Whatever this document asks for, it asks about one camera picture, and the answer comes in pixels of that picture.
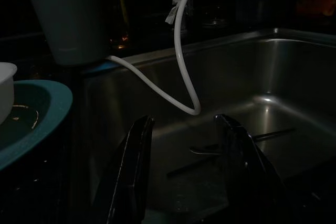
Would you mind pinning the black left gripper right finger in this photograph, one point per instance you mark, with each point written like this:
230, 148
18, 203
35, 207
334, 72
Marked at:
249, 182

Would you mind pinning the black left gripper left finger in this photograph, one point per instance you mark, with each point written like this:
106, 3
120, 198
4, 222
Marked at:
126, 182

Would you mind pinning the teal plate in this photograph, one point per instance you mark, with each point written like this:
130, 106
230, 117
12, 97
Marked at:
52, 108

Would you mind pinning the stainless steel sink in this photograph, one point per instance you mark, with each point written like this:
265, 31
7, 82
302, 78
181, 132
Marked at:
275, 77

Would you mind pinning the white ceramic bowl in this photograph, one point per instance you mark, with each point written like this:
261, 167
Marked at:
6, 90

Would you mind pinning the round chrome hole cap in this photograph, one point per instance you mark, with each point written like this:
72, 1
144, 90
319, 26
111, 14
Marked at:
215, 22

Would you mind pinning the oil bottle with green cap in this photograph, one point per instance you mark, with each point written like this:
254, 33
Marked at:
120, 11

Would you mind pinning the grey water filter canister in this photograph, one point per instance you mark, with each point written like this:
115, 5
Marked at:
71, 19

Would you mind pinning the dark sponge holder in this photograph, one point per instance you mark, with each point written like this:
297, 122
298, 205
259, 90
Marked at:
257, 1

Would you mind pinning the orange soap pump bottle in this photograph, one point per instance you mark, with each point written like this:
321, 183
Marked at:
315, 3

